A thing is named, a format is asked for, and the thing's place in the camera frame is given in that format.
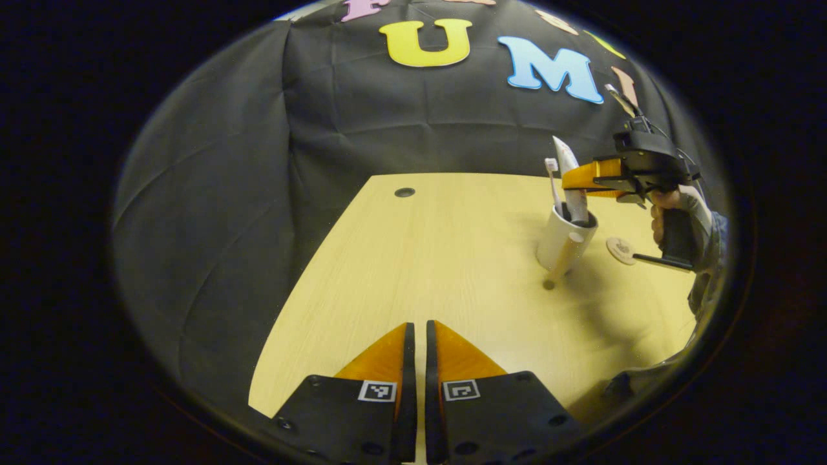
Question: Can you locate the white toothpaste tube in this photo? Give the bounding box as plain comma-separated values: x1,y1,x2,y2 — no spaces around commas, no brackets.
552,136,591,227

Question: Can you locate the wooden desktop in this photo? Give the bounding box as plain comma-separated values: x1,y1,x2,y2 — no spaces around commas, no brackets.
249,172,702,465

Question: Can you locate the white cup with wooden handle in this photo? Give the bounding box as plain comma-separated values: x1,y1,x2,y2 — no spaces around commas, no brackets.
536,203,599,286

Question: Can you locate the white toothbrush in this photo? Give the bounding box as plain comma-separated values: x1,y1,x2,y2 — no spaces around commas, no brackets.
544,158,565,220

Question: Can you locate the round wooden coaster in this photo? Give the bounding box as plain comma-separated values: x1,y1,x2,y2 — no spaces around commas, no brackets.
605,236,639,266

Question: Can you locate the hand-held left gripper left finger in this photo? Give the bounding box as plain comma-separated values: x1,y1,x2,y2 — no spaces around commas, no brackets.
271,322,417,465

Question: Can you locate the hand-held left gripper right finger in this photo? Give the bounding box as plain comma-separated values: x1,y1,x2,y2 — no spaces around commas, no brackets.
424,320,585,465

